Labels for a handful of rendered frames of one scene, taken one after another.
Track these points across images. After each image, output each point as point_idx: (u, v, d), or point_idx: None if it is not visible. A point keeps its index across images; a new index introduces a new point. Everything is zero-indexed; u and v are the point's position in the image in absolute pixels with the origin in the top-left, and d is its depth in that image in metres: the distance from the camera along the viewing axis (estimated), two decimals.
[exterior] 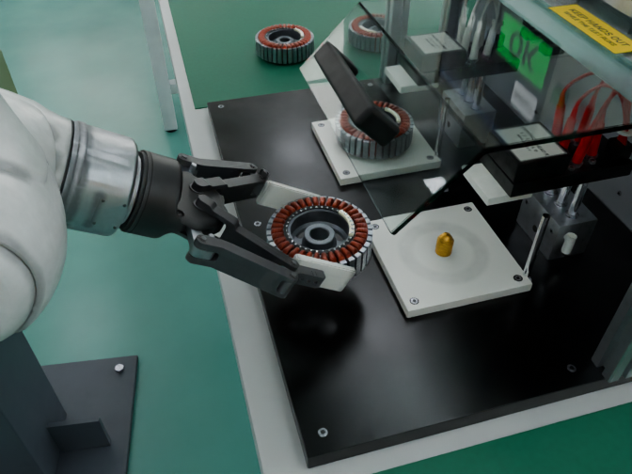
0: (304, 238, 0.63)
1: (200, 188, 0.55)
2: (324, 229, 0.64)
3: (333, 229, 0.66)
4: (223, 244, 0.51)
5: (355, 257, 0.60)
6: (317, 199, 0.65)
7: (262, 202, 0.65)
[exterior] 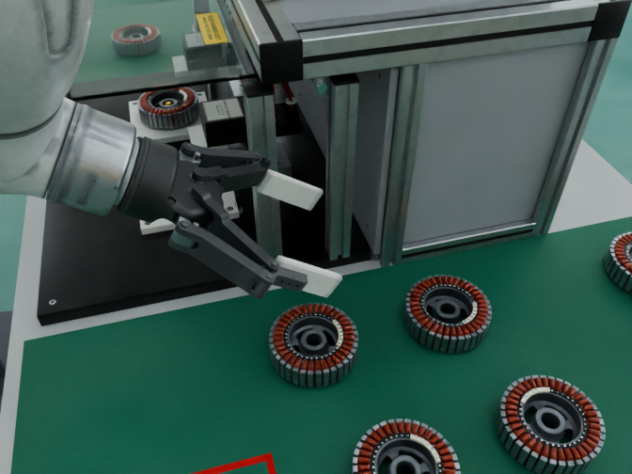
0: (300, 341, 0.75)
1: (199, 179, 0.57)
2: (319, 336, 0.76)
3: (328, 334, 0.77)
4: (204, 234, 0.52)
5: (337, 367, 0.71)
6: (317, 308, 0.77)
7: (262, 191, 0.66)
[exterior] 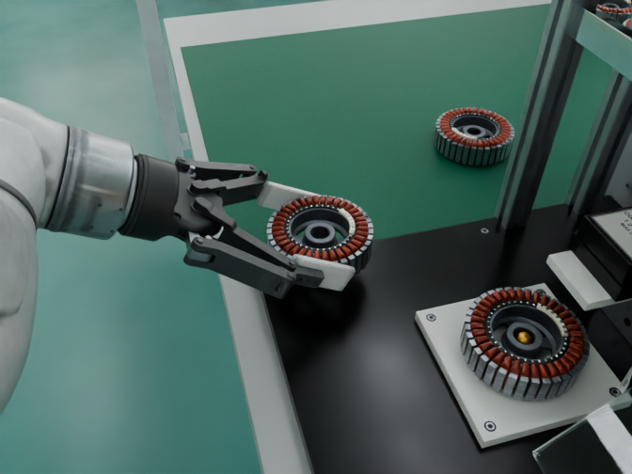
0: None
1: (197, 191, 0.56)
2: None
3: None
4: (220, 246, 0.52)
5: None
6: None
7: (262, 203, 0.65)
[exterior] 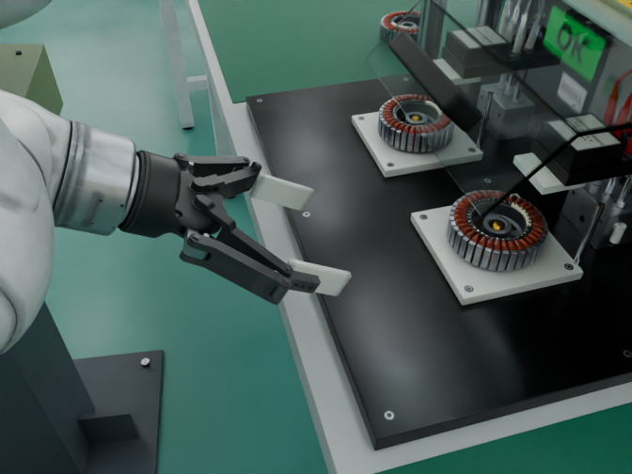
0: None
1: (199, 188, 0.56)
2: None
3: None
4: (216, 244, 0.51)
5: None
6: None
7: (255, 196, 0.65)
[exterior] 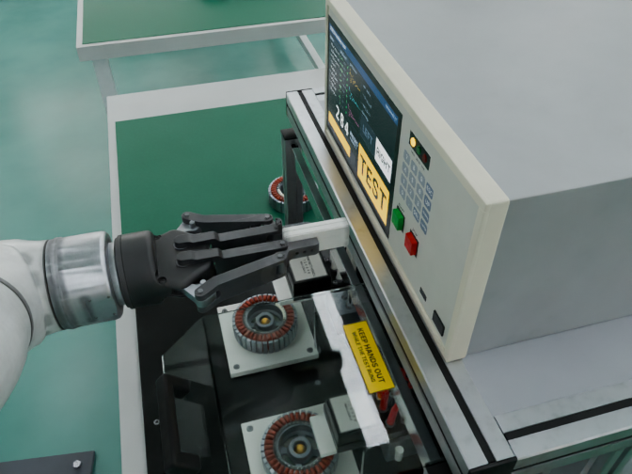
0: None
1: (178, 244, 0.60)
2: None
3: None
4: (216, 281, 0.57)
5: None
6: None
7: None
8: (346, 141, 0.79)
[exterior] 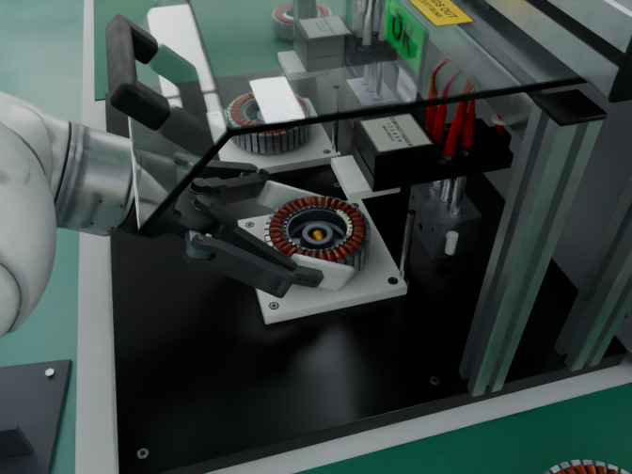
0: None
1: (198, 188, 0.56)
2: None
3: None
4: (220, 244, 0.51)
5: None
6: (595, 472, 0.46)
7: (262, 202, 0.65)
8: None
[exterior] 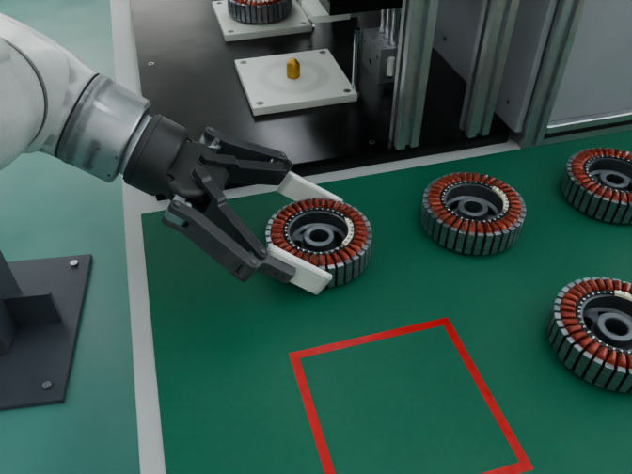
0: (457, 209, 0.67)
1: (205, 161, 0.59)
2: (478, 203, 0.67)
3: None
4: (195, 215, 0.54)
5: (508, 230, 0.63)
6: (471, 175, 0.69)
7: (282, 192, 0.67)
8: None
